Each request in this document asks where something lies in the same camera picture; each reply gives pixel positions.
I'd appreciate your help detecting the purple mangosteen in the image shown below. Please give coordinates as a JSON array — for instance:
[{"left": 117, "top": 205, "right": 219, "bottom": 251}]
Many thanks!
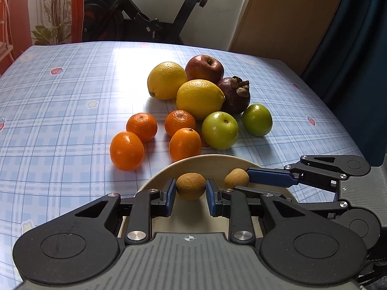
[{"left": 216, "top": 77, "right": 251, "bottom": 115}]

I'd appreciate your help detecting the brown kiwi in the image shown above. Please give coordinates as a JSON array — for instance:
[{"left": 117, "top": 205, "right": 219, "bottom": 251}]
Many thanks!
[
  {"left": 224, "top": 168, "right": 250, "bottom": 188},
  {"left": 176, "top": 172, "right": 207, "bottom": 200}
]

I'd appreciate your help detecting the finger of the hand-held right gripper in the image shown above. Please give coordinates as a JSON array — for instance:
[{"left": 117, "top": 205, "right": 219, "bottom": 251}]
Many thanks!
[
  {"left": 234, "top": 186, "right": 349, "bottom": 212},
  {"left": 246, "top": 155, "right": 348, "bottom": 193}
]

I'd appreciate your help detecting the blue plaid tablecloth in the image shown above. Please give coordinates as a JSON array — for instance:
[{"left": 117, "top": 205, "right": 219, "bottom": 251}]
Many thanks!
[{"left": 0, "top": 41, "right": 368, "bottom": 290}]

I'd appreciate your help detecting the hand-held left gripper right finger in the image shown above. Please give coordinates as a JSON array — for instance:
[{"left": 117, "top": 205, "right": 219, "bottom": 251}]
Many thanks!
[{"left": 206, "top": 179, "right": 306, "bottom": 246}]

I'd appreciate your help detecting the orange tangerine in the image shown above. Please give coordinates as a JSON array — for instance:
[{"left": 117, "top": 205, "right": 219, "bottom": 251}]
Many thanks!
[
  {"left": 164, "top": 109, "right": 196, "bottom": 138},
  {"left": 169, "top": 127, "right": 202, "bottom": 162},
  {"left": 126, "top": 113, "right": 158, "bottom": 142},
  {"left": 109, "top": 131, "right": 145, "bottom": 171}
]

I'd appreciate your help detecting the green apple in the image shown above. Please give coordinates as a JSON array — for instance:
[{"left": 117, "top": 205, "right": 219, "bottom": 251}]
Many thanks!
[
  {"left": 241, "top": 103, "right": 273, "bottom": 137},
  {"left": 201, "top": 111, "right": 239, "bottom": 150}
]

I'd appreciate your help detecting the cream plate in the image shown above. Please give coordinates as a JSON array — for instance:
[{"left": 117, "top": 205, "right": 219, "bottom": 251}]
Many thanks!
[{"left": 116, "top": 155, "right": 298, "bottom": 239}]

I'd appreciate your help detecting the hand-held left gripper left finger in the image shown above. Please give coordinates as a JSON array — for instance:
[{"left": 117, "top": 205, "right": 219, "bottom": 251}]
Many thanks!
[{"left": 74, "top": 178, "right": 177, "bottom": 246}]

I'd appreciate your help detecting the yellow lemon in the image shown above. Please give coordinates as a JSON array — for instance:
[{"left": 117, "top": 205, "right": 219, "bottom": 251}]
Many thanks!
[
  {"left": 176, "top": 79, "right": 226, "bottom": 121},
  {"left": 147, "top": 62, "right": 188, "bottom": 100}
]

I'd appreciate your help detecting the wooden cabinet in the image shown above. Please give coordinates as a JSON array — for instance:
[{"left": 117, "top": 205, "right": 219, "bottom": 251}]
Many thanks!
[{"left": 228, "top": 0, "right": 351, "bottom": 76}]

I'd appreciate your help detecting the red apple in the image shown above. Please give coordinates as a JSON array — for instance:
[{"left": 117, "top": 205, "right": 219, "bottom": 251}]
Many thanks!
[{"left": 185, "top": 55, "right": 224, "bottom": 83}]

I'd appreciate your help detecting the black exercise bike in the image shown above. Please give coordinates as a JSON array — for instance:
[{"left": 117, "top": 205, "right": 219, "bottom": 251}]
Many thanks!
[{"left": 82, "top": 0, "right": 238, "bottom": 46}]

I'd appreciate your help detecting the dark blue curtain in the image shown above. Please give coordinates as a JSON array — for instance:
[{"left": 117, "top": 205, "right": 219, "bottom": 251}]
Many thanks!
[{"left": 302, "top": 0, "right": 387, "bottom": 167}]

